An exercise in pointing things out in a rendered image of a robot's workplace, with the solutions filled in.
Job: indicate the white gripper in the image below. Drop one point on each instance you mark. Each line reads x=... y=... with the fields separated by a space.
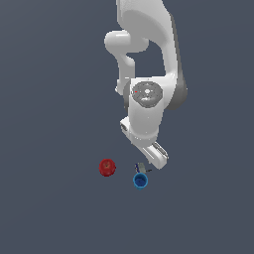
x=153 y=152

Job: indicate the small grey tool object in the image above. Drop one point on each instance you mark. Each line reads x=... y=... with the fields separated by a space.
x=141 y=167

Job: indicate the blue cup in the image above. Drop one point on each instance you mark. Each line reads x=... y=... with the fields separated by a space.
x=140 y=181

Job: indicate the red apple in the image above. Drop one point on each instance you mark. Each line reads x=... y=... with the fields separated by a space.
x=107 y=167

